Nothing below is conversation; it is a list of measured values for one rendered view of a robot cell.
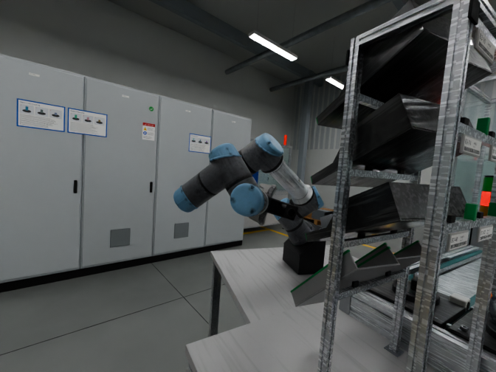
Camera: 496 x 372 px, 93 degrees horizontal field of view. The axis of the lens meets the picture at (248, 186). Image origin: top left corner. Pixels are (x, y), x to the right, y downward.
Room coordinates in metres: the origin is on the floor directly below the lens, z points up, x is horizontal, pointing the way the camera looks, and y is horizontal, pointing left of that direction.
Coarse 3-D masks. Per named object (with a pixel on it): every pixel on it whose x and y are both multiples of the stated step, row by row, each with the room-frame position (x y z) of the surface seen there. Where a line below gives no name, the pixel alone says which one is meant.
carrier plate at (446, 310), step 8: (392, 280) 0.92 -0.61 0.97; (408, 280) 0.93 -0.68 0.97; (376, 288) 0.85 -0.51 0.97; (384, 288) 0.85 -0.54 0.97; (384, 296) 0.79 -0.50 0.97; (392, 296) 0.79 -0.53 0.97; (440, 296) 0.82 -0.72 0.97; (448, 296) 0.82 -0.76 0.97; (408, 304) 0.75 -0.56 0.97; (440, 304) 0.76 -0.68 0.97; (448, 304) 0.77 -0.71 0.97; (456, 304) 0.77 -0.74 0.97; (440, 312) 0.71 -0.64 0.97; (448, 312) 0.72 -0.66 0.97; (456, 312) 0.72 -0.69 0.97; (464, 312) 0.75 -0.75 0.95; (440, 320) 0.67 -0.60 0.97; (448, 320) 0.68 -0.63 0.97
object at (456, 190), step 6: (450, 192) 0.54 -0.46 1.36; (456, 192) 0.55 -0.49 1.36; (450, 198) 0.53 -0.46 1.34; (456, 198) 0.54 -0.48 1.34; (462, 198) 0.55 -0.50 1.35; (450, 204) 0.52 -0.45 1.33; (456, 204) 0.53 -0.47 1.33; (462, 204) 0.53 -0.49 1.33; (450, 210) 0.51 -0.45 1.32; (456, 210) 0.52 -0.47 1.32; (462, 210) 0.53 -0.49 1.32; (456, 216) 0.51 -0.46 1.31; (462, 216) 0.52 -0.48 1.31; (408, 228) 0.65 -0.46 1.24
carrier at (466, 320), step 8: (472, 312) 0.73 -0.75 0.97; (488, 312) 0.73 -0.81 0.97; (464, 320) 0.68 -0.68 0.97; (488, 320) 0.65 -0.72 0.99; (448, 328) 0.64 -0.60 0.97; (456, 328) 0.63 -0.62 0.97; (488, 328) 0.63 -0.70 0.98; (464, 336) 0.61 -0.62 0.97; (488, 336) 0.61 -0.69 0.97; (488, 344) 0.58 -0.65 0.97
